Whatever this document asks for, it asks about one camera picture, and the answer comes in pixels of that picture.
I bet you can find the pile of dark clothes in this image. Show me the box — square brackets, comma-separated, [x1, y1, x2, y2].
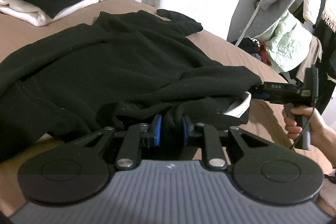
[238, 38, 271, 65]

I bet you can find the grey sweater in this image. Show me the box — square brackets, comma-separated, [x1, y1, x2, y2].
[253, 0, 305, 38]

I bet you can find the black sweater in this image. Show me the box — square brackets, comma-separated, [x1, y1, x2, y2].
[0, 9, 263, 161]

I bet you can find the cream fringed scarf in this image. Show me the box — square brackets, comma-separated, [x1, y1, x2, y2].
[322, 1, 336, 33]

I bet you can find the person's right forearm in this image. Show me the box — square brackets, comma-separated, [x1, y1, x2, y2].
[319, 124, 336, 159]

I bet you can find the person's right hand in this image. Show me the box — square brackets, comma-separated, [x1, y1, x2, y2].
[283, 106, 332, 147]

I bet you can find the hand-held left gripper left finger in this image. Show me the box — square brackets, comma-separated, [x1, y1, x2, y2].
[64, 114, 163, 171]

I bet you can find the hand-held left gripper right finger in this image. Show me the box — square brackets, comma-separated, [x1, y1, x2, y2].
[182, 115, 277, 171]

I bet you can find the light green quilted jacket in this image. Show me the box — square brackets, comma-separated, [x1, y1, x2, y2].
[265, 11, 313, 72]

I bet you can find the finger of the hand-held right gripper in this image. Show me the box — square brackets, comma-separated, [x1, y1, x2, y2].
[250, 82, 265, 100]

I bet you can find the beige hanging garment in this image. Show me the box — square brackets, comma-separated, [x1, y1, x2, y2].
[294, 38, 323, 80]

